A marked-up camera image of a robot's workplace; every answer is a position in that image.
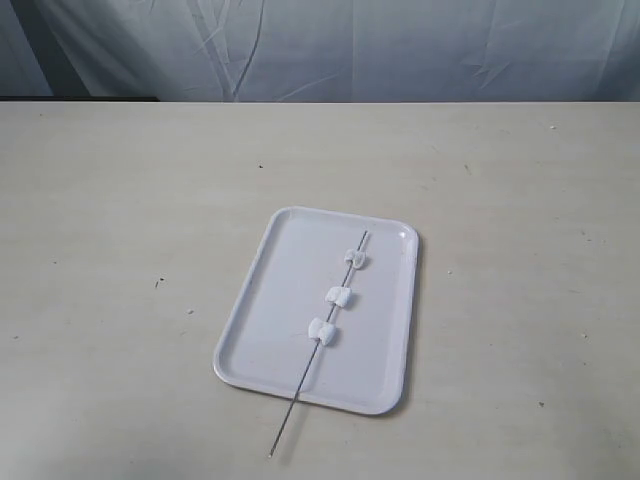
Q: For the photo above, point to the thin metal skewer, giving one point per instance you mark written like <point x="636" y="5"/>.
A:
<point x="295" y="396"/>

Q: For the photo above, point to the white plastic tray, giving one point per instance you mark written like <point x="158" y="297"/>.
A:
<point x="265" y="347"/>

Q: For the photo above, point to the grey wrinkled backdrop cloth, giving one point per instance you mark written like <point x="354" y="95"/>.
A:
<point x="322" y="51"/>

